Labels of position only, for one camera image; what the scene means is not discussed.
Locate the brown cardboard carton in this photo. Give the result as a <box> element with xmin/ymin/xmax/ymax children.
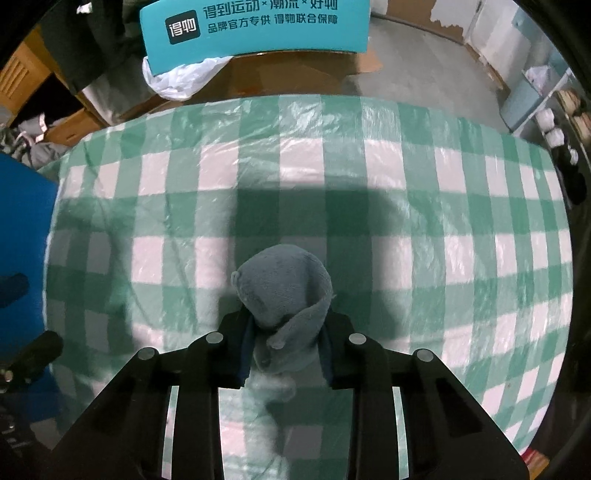
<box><xmin>78</xmin><ymin>51</ymin><xmax>384</xmax><ymax>127</ymax></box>

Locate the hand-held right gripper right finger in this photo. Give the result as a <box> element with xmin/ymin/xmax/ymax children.
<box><xmin>318</xmin><ymin>310</ymin><xmax>529</xmax><ymax>480</ymax></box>

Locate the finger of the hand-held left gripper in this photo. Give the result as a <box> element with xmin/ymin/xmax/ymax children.
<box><xmin>0</xmin><ymin>272</ymin><xmax>30</xmax><ymax>309</ymax></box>
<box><xmin>0</xmin><ymin>330</ymin><xmax>64</xmax><ymax>394</ymax></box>

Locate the teal printed box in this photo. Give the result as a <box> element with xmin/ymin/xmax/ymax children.
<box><xmin>139</xmin><ymin>0</ymin><xmax>372</xmax><ymax>75</ymax></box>

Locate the metal shoe rack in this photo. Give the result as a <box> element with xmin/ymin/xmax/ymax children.
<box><xmin>501</xmin><ymin>46</ymin><xmax>591</xmax><ymax>206</ymax></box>

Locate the green checked tablecloth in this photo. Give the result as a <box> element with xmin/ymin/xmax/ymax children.
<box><xmin>39</xmin><ymin>92</ymin><xmax>575</xmax><ymax>480</ymax></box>

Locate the white plastic bag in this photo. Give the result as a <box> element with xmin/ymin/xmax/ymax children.
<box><xmin>142</xmin><ymin>54</ymin><xmax>234</xmax><ymax>100</ymax></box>

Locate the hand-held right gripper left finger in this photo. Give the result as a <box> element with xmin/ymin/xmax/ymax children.
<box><xmin>46</xmin><ymin>310</ymin><xmax>253</xmax><ymax>480</ymax></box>

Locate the flat cardboard sheet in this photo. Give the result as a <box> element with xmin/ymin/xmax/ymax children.
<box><xmin>387</xmin><ymin>0</ymin><xmax>468</xmax><ymax>45</ymax></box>

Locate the cardboard box with blue edges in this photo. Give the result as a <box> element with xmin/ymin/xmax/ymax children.
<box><xmin>0</xmin><ymin>152</ymin><xmax>63</xmax><ymax>425</ymax></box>

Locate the grey garment with reflective strips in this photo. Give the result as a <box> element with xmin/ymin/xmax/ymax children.
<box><xmin>7</xmin><ymin>113</ymin><xmax>70</xmax><ymax>168</ymax></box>

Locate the small grey cloth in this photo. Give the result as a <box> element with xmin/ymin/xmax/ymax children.
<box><xmin>230</xmin><ymin>244</ymin><xmax>335</xmax><ymax>404</ymax></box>

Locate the orange wooden cabinet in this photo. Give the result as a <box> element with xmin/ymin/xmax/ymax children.
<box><xmin>0</xmin><ymin>44</ymin><xmax>52</xmax><ymax>121</ymax></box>

